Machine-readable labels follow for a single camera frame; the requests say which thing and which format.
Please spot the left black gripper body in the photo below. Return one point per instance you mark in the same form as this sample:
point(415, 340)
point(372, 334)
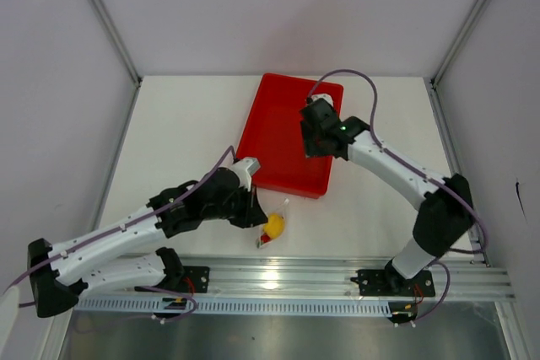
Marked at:
point(238, 211)

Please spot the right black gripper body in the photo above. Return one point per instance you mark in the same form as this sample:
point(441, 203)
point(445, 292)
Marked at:
point(312, 146)

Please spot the clear zip top bag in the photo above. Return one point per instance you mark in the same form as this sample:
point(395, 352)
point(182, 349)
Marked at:
point(281, 210)

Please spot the red chili pepper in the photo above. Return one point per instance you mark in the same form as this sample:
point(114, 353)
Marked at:
point(263, 239)

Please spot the yellow bell pepper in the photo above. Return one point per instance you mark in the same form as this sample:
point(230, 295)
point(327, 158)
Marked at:
point(275, 226)

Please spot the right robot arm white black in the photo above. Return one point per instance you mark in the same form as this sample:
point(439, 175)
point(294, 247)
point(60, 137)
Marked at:
point(443, 204)

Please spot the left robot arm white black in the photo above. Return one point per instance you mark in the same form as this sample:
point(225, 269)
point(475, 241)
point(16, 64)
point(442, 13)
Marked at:
point(63, 273)

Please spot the red plastic tray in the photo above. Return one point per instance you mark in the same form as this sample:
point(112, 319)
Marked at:
point(272, 134)

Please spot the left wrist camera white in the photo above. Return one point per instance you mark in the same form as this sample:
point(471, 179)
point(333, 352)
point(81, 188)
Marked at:
point(245, 170)

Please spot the aluminium mounting rail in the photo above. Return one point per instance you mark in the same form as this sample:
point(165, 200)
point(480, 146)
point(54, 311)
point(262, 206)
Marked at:
point(301, 278)

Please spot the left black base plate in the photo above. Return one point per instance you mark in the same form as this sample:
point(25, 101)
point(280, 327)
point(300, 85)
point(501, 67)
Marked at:
point(185, 279)

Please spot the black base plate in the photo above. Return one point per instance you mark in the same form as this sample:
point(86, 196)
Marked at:
point(185, 279)
point(388, 283)

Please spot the slotted cable duct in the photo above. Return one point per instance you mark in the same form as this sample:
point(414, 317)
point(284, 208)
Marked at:
point(244, 306)

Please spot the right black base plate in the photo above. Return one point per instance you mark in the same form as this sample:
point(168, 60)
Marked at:
point(388, 283)

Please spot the right aluminium frame post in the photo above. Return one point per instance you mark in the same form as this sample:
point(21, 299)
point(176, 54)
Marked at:
point(466, 28)

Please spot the aluminium frame post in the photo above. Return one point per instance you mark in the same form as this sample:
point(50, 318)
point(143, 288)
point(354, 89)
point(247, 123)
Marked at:
point(114, 37)
point(466, 28)

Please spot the left aluminium frame post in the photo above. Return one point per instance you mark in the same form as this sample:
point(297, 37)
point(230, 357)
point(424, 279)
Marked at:
point(114, 37)

